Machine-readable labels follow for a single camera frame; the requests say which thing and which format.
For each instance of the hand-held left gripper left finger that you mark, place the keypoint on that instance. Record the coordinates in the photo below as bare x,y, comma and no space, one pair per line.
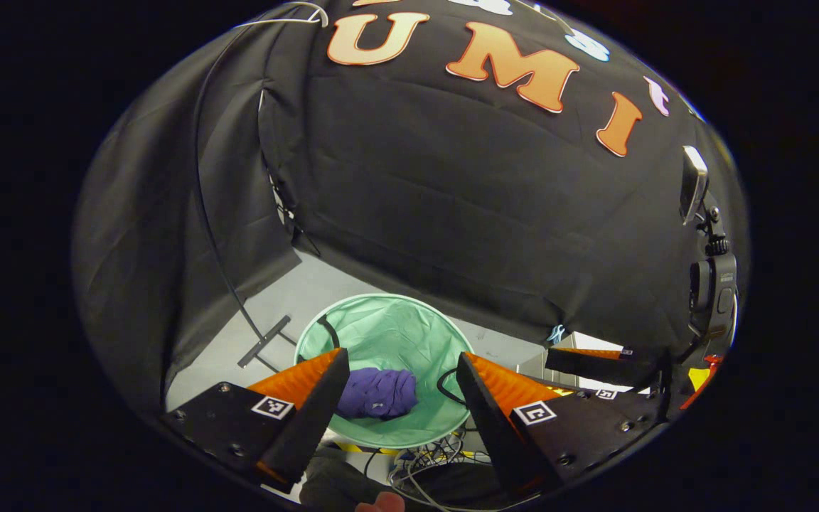
313,427

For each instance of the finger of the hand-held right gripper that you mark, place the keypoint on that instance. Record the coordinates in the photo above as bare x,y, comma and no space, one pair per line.
605,393
594,366

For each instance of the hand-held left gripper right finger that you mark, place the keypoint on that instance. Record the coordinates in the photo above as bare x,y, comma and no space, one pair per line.
498,434

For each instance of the green laundry hamper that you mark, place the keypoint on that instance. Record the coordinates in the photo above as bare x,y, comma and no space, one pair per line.
395,334

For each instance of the black clothes rack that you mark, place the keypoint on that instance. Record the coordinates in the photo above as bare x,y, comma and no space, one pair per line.
265,341

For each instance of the white box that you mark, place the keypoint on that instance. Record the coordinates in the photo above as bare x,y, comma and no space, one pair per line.
594,340

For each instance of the yellow black floor tape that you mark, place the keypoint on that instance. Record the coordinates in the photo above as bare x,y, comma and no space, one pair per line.
356,448

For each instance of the dark cloth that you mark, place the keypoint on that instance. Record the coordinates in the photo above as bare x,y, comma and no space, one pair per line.
331,483

